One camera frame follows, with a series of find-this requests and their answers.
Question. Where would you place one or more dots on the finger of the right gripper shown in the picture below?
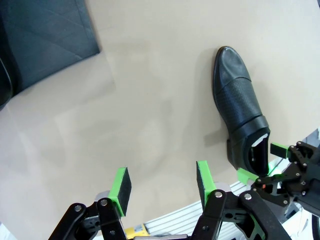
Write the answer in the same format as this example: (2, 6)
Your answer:
(246, 176)
(278, 150)

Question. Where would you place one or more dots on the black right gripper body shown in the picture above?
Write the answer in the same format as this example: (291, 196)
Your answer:
(305, 175)

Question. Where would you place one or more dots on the black leather shoe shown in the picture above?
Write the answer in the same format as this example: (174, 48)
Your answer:
(237, 100)

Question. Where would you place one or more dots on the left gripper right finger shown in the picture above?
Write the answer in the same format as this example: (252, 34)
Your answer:
(206, 182)

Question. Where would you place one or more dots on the yellow emergency stop button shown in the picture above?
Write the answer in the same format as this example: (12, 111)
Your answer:
(136, 233)

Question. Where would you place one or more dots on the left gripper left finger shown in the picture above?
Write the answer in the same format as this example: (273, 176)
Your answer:
(122, 190)

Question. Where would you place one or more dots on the black shoe stand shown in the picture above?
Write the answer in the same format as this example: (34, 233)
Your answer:
(45, 37)

